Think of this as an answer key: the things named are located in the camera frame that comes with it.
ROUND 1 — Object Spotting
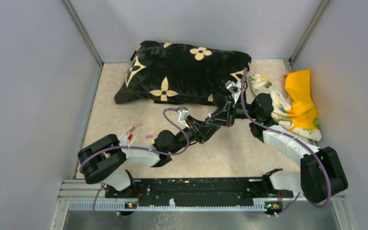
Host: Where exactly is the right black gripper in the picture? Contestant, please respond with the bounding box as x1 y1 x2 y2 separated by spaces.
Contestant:
205 96 259 128

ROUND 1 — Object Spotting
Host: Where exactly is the white pen red band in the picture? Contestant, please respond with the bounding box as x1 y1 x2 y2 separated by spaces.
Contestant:
119 125 135 142

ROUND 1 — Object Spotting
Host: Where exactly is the white pen brown cap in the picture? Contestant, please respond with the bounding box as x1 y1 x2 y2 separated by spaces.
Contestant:
121 125 136 142

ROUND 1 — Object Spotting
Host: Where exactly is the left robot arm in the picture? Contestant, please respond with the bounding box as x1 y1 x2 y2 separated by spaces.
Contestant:
78 116 221 198

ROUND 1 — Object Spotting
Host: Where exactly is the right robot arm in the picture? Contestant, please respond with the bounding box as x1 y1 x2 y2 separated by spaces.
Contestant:
205 93 348 204

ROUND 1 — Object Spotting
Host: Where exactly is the white patterned cloth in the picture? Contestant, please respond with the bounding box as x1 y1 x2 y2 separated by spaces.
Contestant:
247 74 322 141

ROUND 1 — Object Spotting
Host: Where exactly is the black floral pillow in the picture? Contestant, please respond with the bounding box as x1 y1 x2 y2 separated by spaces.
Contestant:
114 40 252 105

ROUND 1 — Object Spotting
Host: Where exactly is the yellow cloth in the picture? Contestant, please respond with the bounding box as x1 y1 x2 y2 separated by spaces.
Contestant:
285 69 320 134

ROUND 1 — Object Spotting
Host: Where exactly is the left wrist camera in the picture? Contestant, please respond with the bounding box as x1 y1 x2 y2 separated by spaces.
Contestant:
176 106 189 128

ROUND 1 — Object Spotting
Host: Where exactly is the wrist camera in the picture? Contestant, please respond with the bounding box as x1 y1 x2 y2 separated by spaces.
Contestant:
225 80 242 103
176 106 189 128

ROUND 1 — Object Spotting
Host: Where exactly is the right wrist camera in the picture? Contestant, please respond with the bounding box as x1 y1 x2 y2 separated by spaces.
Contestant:
225 80 242 103

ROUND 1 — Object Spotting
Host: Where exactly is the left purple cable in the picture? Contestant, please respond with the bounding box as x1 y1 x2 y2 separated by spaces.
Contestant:
78 108 191 227

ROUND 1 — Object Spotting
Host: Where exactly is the purple cable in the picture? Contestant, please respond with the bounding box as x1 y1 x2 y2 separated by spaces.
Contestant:
240 67 332 209
78 108 191 227

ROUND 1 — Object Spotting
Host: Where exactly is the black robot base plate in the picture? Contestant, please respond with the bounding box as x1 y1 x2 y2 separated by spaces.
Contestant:
105 177 293 207

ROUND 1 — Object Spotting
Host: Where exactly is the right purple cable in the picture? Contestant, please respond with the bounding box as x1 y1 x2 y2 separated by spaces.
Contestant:
240 67 332 209

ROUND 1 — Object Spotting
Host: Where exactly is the aluminium frame rail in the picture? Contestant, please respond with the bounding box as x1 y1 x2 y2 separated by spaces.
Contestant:
49 177 346 230

